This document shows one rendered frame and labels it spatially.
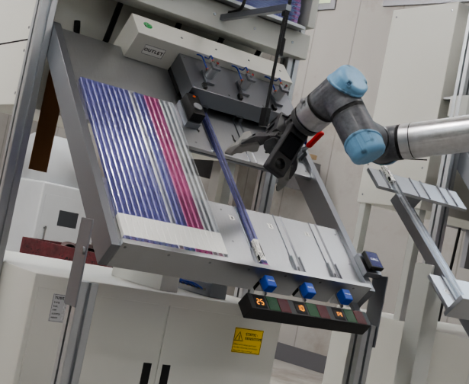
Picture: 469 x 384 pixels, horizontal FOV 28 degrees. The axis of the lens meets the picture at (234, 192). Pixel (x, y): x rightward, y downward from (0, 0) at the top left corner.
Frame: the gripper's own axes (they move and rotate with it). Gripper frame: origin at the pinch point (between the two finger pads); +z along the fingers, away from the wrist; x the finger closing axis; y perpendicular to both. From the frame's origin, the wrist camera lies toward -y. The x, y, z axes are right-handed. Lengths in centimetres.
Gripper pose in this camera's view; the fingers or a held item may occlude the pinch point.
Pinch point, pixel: (249, 174)
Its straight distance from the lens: 210.5
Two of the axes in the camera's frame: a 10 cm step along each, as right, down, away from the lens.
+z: -5.8, 5.1, 6.4
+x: -7.8, -5.6, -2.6
